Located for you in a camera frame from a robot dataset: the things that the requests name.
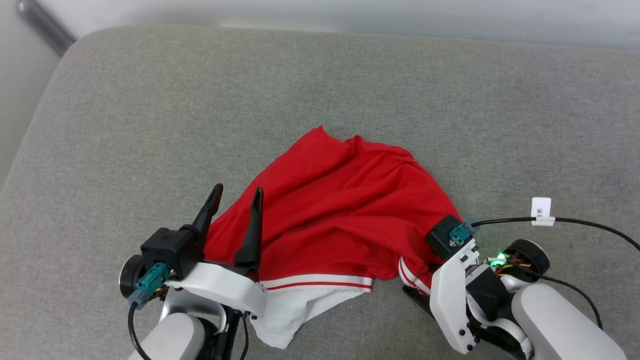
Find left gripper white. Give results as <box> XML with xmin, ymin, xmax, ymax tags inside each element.
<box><xmin>160</xmin><ymin>183</ymin><xmax>268</xmax><ymax>321</ymax></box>

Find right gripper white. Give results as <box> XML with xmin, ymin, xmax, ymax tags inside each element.
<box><xmin>402</xmin><ymin>239</ymin><xmax>506</xmax><ymax>354</ymax></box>

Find red basketball jersey white sleeves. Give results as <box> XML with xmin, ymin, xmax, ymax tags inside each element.
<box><xmin>204</xmin><ymin>125</ymin><xmax>463</xmax><ymax>349</ymax></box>

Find grey fabric sofa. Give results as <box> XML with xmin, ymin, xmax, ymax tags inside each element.
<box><xmin>0</xmin><ymin>25</ymin><xmax>640</xmax><ymax>360</ymax></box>

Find dark grey skirting strip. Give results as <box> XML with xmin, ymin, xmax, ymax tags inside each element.
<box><xmin>17</xmin><ymin>0</ymin><xmax>77</xmax><ymax>57</ymax></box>

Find teal right camera connector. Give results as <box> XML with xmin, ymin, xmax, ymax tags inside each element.
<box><xmin>449</xmin><ymin>222</ymin><xmax>482</xmax><ymax>247</ymax></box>

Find teal camera connector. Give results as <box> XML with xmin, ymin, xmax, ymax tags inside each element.
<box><xmin>128</xmin><ymin>263</ymin><xmax>171</xmax><ymax>307</ymax></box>
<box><xmin>449</xmin><ymin>222</ymin><xmax>482</xmax><ymax>247</ymax></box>

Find teal left camera connector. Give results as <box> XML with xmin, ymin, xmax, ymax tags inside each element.
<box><xmin>128</xmin><ymin>263</ymin><xmax>171</xmax><ymax>307</ymax></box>

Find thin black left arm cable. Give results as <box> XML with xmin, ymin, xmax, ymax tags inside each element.
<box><xmin>127</xmin><ymin>301</ymin><xmax>152</xmax><ymax>360</ymax></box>

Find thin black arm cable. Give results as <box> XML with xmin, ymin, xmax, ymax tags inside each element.
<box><xmin>127</xmin><ymin>301</ymin><xmax>152</xmax><ymax>360</ymax></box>
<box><xmin>520</xmin><ymin>272</ymin><xmax>604</xmax><ymax>330</ymax></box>

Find white cable tag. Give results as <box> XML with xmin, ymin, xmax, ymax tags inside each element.
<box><xmin>531</xmin><ymin>197</ymin><xmax>556</xmax><ymax>227</ymax></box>

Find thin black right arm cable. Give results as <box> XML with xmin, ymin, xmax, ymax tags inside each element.
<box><xmin>520</xmin><ymin>272</ymin><xmax>604</xmax><ymax>330</ymax></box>

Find thin black cable with tag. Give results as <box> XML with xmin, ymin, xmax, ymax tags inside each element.
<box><xmin>470</xmin><ymin>216</ymin><xmax>640</xmax><ymax>252</ymax></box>

